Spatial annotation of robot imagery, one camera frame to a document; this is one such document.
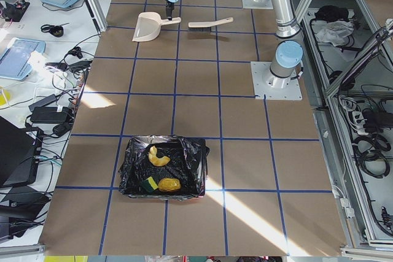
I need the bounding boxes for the beige plastic dustpan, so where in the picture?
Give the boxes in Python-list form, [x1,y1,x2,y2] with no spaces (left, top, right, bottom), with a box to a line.
[132,12,181,42]

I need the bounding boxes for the cream curved croissant piece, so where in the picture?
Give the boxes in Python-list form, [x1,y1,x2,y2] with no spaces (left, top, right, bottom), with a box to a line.
[148,145,171,167]

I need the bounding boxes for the brown potato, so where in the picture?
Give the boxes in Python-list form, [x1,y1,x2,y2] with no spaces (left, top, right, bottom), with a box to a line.
[158,178,181,192]

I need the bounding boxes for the yellow green sponge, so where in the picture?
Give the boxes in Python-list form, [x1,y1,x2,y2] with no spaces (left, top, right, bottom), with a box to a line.
[141,177,158,193]

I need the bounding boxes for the left black lined trash bin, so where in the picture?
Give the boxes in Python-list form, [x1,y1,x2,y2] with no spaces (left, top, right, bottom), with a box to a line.
[119,135,209,200]

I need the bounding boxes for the black power adapter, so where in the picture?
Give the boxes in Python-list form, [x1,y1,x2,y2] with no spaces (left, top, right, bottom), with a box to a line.
[30,106,74,124]

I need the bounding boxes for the crumpled white cloth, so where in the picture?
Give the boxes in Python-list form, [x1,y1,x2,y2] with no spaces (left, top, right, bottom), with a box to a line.
[316,20,354,47]

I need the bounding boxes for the black laptop computer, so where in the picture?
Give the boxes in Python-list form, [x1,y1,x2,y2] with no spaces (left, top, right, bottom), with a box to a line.
[1,118,43,188]

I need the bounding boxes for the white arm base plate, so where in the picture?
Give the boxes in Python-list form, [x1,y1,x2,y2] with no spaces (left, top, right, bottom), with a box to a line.
[251,61,303,101]

